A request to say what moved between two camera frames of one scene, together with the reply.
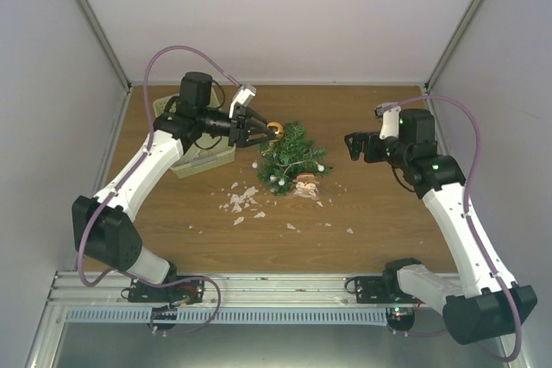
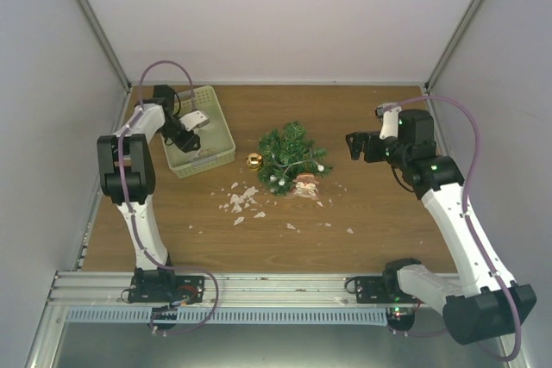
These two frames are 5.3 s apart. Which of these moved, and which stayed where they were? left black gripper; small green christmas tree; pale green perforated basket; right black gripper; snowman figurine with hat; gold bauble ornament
Moved: left black gripper; gold bauble ornament
Stayed: small green christmas tree; snowman figurine with hat; right black gripper; pale green perforated basket
